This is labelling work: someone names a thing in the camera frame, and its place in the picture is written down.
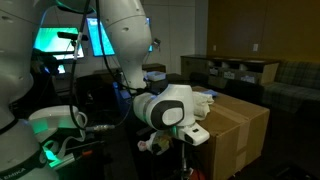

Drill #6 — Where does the white towel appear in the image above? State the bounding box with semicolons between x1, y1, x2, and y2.
193;92;214;120

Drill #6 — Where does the red and green plush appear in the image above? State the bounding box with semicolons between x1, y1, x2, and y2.
137;131;172;155

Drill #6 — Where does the large cardboard box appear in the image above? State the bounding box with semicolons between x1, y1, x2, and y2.
196;93;270;180

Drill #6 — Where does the white plastic tray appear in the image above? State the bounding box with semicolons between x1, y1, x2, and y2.
147;71;166;82

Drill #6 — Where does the blue folded cloth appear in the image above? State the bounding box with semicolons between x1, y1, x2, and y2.
202;90;218;97

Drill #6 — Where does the wooden shelf cabinet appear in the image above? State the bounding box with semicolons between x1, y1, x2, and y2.
181;54;280;88

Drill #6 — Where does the computer monitor right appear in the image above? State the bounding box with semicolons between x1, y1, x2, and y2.
87;16;152;58

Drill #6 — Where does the computer monitor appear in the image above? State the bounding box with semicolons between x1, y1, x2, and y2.
33;27;78;60
87;16;152;58

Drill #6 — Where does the white VR headset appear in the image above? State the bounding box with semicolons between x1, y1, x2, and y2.
28;105;88;142

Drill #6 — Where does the computer monitor left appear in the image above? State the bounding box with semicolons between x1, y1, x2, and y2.
33;27;78;60

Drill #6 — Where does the green plaid sofa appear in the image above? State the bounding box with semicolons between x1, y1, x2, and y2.
262;61;320;113

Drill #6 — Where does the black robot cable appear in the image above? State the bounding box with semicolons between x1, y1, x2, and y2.
68;0;134;133

